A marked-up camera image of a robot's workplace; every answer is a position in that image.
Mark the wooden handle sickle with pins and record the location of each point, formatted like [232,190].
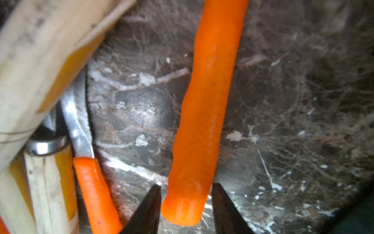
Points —
[16,207]
[49,166]

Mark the orange handle sickle small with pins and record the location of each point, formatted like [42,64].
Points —
[102,214]

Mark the wooden handle sickle diagonal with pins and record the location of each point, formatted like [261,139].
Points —
[44,45]

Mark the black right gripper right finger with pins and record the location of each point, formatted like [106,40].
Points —
[227,218]

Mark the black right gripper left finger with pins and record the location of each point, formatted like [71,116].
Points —
[145,219]

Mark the teal plastic storage box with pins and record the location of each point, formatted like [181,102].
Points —
[356,217]

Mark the wooden handle sickle lower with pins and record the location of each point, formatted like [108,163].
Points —
[16,207]

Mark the wooden handle sickle middle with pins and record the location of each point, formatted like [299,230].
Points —
[49,166]

